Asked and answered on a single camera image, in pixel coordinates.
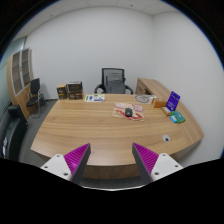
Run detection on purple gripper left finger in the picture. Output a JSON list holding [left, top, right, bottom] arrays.
[[42, 143, 91, 184]]

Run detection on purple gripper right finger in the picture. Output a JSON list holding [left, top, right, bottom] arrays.
[[132, 143, 182, 184]]

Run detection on black computer mouse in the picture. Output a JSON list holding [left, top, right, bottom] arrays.
[[125, 108, 133, 117]]

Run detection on patterned mouse pad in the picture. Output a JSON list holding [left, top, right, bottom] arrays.
[[112, 102, 144, 121]]

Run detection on wooden office desk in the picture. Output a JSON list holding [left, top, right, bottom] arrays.
[[31, 94, 204, 179]]

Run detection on green blue packet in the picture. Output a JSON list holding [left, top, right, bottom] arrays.
[[171, 111, 185, 123]]

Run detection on orange small box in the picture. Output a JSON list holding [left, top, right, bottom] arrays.
[[152, 98, 166, 108]]

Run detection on round patterned plate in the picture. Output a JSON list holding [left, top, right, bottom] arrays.
[[135, 95, 153, 103]]

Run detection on purple stand-up sign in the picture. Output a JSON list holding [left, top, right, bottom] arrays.
[[166, 91, 180, 111]]

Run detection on white green leaflet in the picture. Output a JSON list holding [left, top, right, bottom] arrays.
[[84, 94, 105, 102]]

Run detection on black visitor chair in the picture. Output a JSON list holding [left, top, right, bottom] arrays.
[[26, 78, 41, 112]]

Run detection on black sofa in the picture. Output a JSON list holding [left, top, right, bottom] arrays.
[[0, 105, 27, 161]]

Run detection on small brown box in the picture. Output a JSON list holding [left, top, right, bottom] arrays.
[[56, 84, 68, 99]]

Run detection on large brown box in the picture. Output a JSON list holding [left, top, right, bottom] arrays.
[[67, 81, 83, 100]]

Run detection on wooden side cabinet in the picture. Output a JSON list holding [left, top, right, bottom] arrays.
[[135, 78, 171, 100]]

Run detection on black mesh office chair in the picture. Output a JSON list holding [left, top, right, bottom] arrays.
[[94, 68, 133, 94]]

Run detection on wooden bookshelf cabinet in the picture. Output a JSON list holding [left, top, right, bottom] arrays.
[[7, 48, 33, 118]]

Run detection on desk cable grommet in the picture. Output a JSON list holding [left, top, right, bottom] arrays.
[[163, 134, 170, 142]]

